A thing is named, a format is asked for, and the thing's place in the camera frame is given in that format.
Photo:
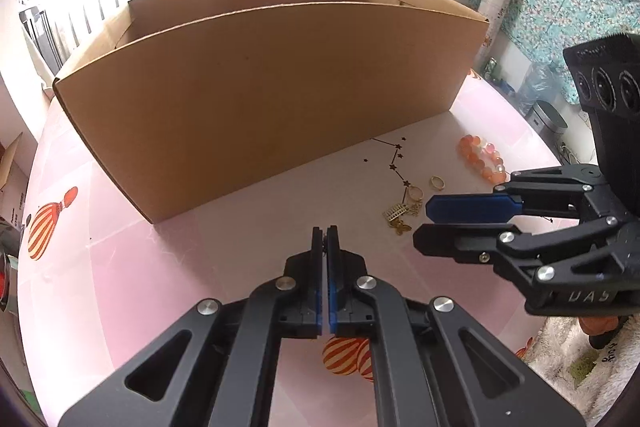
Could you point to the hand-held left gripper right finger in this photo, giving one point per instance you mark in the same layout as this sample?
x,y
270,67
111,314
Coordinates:
x,y
332,302

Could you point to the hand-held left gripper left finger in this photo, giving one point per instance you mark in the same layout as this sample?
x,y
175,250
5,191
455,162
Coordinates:
x,y
317,307

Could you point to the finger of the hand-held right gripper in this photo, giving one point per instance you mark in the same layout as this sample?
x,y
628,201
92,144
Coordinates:
x,y
450,242
470,208

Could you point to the small gold charm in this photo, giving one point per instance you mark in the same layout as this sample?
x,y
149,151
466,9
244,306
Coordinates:
x,y
416,208

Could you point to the large brown cardboard box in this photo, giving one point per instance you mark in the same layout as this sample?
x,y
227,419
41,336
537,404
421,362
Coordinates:
x,y
275,107

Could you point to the person's right hand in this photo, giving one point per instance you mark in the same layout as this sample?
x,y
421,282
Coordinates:
x,y
600,326

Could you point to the silver metal bin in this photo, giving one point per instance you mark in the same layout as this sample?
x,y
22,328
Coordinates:
x,y
547,122

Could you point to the bluish clear plastic bag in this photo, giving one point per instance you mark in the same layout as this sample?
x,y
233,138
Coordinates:
x,y
537,89

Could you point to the pink balloon print tablecloth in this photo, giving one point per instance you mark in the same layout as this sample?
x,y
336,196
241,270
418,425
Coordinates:
x,y
200,267

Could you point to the fluffy white rug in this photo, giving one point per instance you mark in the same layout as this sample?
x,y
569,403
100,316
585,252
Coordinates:
x,y
555,357

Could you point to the clear plastic roll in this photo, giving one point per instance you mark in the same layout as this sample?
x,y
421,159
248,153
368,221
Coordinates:
x,y
495,17

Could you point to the metal bowl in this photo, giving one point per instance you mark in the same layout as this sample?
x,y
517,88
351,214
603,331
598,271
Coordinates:
x,y
5,282

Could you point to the open cardboard box with clothes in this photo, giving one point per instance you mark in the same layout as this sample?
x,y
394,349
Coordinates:
x,y
12,167

